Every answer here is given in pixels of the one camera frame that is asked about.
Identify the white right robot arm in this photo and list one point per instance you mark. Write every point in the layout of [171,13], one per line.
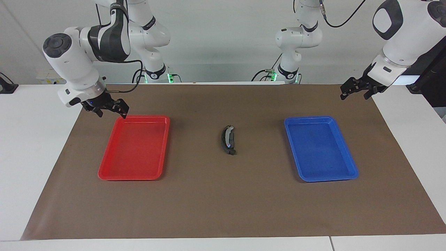
[69,59]

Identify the black clamp mount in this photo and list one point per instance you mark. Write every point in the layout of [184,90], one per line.
[8,87]

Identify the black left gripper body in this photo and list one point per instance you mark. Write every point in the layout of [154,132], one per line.
[362,83]

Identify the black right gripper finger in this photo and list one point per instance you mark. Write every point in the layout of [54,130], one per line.
[124,113]
[98,113]

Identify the red plastic tray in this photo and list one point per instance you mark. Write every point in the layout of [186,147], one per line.
[134,150]

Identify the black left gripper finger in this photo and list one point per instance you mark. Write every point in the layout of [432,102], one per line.
[367,94]
[344,95]

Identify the black equipment stand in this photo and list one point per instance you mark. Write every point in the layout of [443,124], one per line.
[432,80]

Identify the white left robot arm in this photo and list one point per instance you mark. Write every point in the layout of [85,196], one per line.
[407,31]

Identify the brown table mat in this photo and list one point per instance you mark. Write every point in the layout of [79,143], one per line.
[223,202]

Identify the blue plastic tray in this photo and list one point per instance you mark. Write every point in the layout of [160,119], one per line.
[324,150]

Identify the white wall power box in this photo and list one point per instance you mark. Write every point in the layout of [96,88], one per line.
[52,78]

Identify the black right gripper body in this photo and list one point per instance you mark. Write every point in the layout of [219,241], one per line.
[104,104]

